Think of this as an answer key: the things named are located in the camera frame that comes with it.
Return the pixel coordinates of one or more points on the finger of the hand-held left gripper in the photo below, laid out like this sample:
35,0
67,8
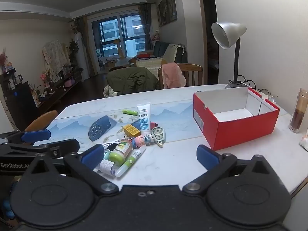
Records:
63,146
36,136

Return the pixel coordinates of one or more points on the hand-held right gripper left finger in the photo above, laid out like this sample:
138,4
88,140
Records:
92,155

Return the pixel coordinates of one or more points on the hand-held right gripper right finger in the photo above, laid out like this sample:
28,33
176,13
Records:
208,156

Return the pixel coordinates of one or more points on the white sunglasses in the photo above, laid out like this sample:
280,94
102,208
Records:
110,146

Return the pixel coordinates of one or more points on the glass jar green lid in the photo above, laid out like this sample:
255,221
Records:
120,149

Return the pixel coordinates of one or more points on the red cardboard box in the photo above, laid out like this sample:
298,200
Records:
240,134

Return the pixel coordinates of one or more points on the blue-hatted doll figurine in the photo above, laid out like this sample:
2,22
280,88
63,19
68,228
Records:
139,140

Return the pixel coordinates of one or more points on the teal egg-shaped toy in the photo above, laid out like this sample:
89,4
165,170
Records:
158,134

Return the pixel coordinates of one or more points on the white cream tube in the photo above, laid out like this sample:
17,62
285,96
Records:
144,120

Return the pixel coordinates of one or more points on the person's left hand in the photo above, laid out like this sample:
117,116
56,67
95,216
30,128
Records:
7,208

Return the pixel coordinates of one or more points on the wooden chair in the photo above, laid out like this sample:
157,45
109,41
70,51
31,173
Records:
41,120
192,69

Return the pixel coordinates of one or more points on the white pill bottle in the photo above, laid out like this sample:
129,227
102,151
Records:
107,166

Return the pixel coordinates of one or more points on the green and white tube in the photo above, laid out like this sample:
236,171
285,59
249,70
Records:
130,161

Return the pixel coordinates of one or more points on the dark cabinet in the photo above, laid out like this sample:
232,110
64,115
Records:
16,101

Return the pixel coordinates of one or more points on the small yellow box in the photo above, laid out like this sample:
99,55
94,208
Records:
131,130

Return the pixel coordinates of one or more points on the low TV cabinet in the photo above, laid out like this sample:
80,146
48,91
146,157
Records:
57,91

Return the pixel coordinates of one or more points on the printed table mat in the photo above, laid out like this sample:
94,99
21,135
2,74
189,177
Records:
173,120

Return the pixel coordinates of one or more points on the small red object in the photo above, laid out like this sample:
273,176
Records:
154,124

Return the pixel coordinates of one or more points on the floral cushion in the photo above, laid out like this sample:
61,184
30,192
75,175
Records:
109,91

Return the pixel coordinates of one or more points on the floral cloth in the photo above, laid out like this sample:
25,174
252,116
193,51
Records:
55,55

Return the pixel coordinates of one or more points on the white power strip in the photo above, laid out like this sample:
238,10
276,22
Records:
263,92

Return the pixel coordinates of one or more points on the olive green jacket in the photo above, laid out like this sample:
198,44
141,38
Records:
132,79

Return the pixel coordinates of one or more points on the small clear glass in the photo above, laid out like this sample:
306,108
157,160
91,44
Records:
273,98

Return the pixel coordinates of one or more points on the pink cloth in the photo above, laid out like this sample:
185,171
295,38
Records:
172,75

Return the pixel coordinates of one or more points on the white standing air conditioner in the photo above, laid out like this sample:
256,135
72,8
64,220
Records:
80,55

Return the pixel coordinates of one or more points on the potted plant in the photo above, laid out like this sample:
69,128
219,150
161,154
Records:
73,48

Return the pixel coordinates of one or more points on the coffee table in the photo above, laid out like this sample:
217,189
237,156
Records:
113,61

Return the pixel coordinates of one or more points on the brown glass jar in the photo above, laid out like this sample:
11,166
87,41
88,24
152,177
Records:
297,118

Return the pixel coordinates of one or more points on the crumpled wrapper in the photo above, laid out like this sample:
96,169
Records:
304,142

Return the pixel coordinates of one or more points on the grey curtain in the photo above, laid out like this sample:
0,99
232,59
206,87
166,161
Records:
145,26
85,48

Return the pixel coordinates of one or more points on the sofa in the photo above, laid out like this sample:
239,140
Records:
154,62

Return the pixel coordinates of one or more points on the yellow wooden stand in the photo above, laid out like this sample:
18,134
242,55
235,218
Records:
119,49

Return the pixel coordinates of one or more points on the beige blanket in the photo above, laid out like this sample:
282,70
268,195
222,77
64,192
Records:
172,51

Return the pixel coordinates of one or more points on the balcony glass door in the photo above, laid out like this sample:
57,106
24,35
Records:
110,33

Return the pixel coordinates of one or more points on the white desk lamp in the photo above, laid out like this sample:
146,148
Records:
228,32

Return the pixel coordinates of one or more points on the wall painting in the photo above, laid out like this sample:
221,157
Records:
172,3
164,9
159,15

